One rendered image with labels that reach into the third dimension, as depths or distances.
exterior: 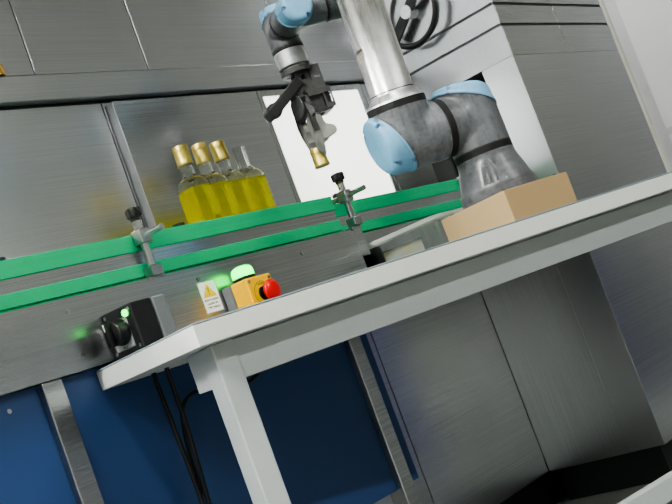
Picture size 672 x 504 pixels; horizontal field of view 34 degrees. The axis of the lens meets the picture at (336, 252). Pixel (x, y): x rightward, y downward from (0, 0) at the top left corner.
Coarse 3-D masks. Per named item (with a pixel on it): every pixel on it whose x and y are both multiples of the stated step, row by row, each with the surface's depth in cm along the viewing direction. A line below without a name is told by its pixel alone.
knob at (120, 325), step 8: (120, 320) 183; (104, 328) 181; (112, 328) 182; (120, 328) 181; (128, 328) 182; (112, 336) 182; (120, 336) 181; (128, 336) 182; (112, 344) 181; (120, 344) 182
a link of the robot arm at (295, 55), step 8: (288, 48) 253; (296, 48) 253; (304, 48) 256; (280, 56) 253; (288, 56) 253; (296, 56) 253; (304, 56) 254; (280, 64) 254; (288, 64) 253; (296, 64) 253; (280, 72) 256
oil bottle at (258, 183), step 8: (248, 168) 246; (256, 168) 247; (248, 176) 244; (256, 176) 246; (264, 176) 248; (256, 184) 245; (264, 184) 247; (256, 192) 244; (264, 192) 246; (256, 200) 244; (264, 200) 245; (272, 200) 247; (264, 208) 244
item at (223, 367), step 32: (576, 224) 216; (608, 224) 222; (640, 224) 227; (480, 256) 199; (512, 256) 204; (544, 256) 209; (384, 288) 185; (416, 288) 189; (448, 288) 193; (480, 288) 197; (288, 320) 173; (320, 320) 176; (352, 320) 179; (384, 320) 183; (224, 352) 164; (256, 352) 167; (288, 352) 171; (224, 384) 162; (224, 416) 164; (256, 416) 164; (256, 448) 162; (256, 480) 162
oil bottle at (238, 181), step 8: (232, 176) 241; (240, 176) 242; (232, 184) 240; (240, 184) 242; (248, 184) 243; (240, 192) 241; (248, 192) 243; (240, 200) 240; (248, 200) 242; (240, 208) 240; (248, 208) 241; (256, 208) 243
